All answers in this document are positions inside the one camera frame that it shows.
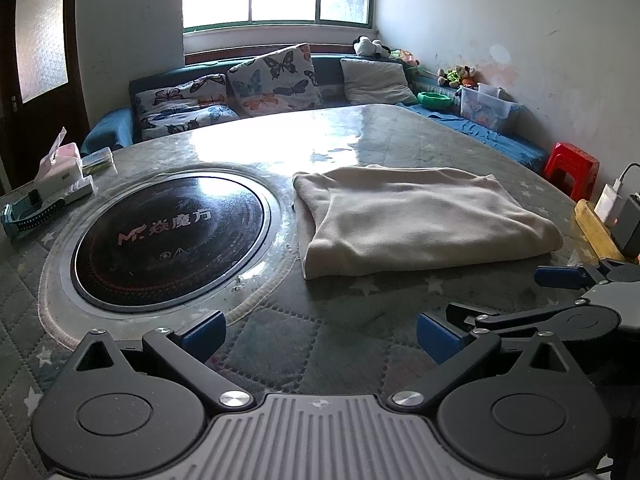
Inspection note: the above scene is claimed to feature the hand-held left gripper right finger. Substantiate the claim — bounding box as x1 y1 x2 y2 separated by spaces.
387 312 585 409

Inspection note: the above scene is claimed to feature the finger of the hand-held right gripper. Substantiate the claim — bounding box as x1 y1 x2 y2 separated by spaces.
534 258 632 290
446 300 596 335

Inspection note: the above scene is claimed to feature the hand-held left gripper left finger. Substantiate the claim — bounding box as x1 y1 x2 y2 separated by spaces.
75 310 257 411

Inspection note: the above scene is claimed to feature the beige cloth garment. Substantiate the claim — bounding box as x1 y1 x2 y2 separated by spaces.
291 164 564 281

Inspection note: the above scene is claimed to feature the yellow plastic object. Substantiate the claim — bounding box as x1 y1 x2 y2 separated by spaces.
574 199 626 263

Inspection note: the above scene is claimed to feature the grey box device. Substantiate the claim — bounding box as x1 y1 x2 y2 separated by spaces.
612 195 640 257

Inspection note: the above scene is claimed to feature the round black induction cooker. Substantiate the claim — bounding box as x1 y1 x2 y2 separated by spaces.
59 170 273 316

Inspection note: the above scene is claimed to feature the red plastic stool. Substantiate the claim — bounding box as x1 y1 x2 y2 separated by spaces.
544 142 600 201

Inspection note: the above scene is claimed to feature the clear plastic storage box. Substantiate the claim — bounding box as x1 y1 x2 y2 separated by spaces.
457 84 521 132

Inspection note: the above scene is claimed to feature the green packet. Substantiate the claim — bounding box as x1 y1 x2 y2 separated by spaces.
80 147 117 177

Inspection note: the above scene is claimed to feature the white box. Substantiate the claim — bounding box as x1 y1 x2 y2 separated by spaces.
37 157 97 206

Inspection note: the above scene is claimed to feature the green plastic bowl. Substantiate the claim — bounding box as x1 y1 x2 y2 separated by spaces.
417 91 451 110

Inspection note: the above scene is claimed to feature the butterfly print pillow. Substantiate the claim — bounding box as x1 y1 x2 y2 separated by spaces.
134 74 241 142
226 43 323 117

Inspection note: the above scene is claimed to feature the pink tissue pack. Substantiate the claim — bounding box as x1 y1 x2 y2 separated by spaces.
40 127 82 167

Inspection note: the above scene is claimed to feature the plain beige pillow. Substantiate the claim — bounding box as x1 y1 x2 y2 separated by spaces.
340 57 418 107

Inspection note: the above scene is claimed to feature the dark wooden door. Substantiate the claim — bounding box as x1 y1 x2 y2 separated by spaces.
0 0 83 197

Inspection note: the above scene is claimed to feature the blue sofa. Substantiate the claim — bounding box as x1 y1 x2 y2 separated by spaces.
80 52 548 176

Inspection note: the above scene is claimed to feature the panda plush toy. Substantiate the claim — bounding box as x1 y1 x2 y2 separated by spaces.
353 36 391 59

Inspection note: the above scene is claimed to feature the white charger with cable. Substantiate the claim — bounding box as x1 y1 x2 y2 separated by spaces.
596 162 640 226

